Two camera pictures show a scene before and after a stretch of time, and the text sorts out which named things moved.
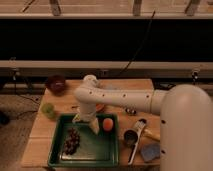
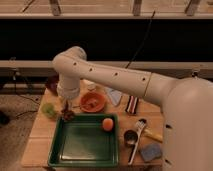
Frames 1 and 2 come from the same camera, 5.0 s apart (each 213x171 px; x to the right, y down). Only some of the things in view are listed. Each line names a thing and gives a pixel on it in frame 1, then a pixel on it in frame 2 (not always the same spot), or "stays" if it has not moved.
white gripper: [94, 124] to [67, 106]
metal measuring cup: [130, 137] stays
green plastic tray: [94, 150] stays
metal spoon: [141, 123] stays
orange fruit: [107, 124] stays
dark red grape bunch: [72, 140] to [67, 114]
